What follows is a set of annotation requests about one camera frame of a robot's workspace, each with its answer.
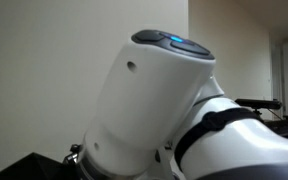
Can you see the black stereo camera bar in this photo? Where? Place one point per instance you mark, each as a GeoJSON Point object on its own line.
{"type": "Point", "coordinates": [260, 103]}

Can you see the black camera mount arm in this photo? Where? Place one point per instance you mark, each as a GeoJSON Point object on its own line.
{"type": "Point", "coordinates": [277, 120]}

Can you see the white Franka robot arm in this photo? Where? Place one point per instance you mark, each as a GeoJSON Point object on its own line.
{"type": "Point", "coordinates": [157, 110]}

